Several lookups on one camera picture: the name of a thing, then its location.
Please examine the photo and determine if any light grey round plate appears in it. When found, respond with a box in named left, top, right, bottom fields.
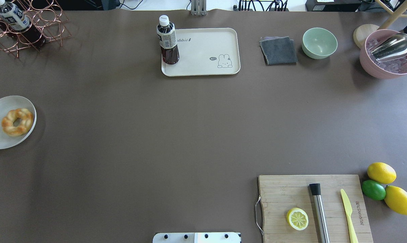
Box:
left=0, top=95, right=37, bottom=149

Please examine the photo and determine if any cream rabbit serving tray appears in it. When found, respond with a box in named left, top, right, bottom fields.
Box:
left=161, top=28, right=241, bottom=77

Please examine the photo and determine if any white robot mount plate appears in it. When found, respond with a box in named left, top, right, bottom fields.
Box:
left=152, top=232, right=242, bottom=243

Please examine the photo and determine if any green lime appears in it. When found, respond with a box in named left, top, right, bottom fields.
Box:
left=361, top=180, right=386, bottom=200

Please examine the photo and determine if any tea bottle in rack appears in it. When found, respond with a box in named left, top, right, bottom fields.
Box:
left=0, top=0, right=46, bottom=49

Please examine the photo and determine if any halved lemon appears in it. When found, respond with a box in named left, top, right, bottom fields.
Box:
left=286, top=208, right=309, bottom=231

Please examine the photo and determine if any steel muddler black tip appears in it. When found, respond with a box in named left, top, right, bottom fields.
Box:
left=309, top=183, right=330, bottom=243

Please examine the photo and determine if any copper wire bottle rack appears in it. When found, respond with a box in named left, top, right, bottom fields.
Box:
left=0, top=0, right=72, bottom=58

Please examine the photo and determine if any dark grey folded cloth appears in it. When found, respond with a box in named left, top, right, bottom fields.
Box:
left=259, top=36, right=298, bottom=65

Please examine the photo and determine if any whole lemon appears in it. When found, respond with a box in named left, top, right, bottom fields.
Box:
left=367, top=162, right=397, bottom=184
left=384, top=186, right=407, bottom=215

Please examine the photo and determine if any steel ice scoop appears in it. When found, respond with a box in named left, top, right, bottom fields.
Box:
left=371, top=33, right=407, bottom=62

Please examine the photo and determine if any mint green bowl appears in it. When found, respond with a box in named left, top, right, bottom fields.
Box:
left=302, top=27, right=338, bottom=59

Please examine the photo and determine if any pink ice bowl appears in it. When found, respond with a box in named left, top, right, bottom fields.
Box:
left=360, top=29, right=407, bottom=79

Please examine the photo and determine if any wooden cutting board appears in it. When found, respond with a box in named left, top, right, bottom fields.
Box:
left=259, top=175, right=373, bottom=243

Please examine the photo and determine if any whole lemon rear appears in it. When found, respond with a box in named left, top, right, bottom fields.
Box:
left=367, top=162, right=397, bottom=184

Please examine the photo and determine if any dark tea bottle on tray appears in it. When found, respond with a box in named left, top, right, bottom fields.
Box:
left=156, top=15, right=180, bottom=65

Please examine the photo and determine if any whole lemon front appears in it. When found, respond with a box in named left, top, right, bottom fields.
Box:
left=384, top=186, right=407, bottom=215

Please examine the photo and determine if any glazed twisted ring donut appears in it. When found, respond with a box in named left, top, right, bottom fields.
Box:
left=1, top=108, right=35, bottom=137

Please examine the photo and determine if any yellow plastic knife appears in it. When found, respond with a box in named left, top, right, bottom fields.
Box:
left=340, top=189, right=359, bottom=243

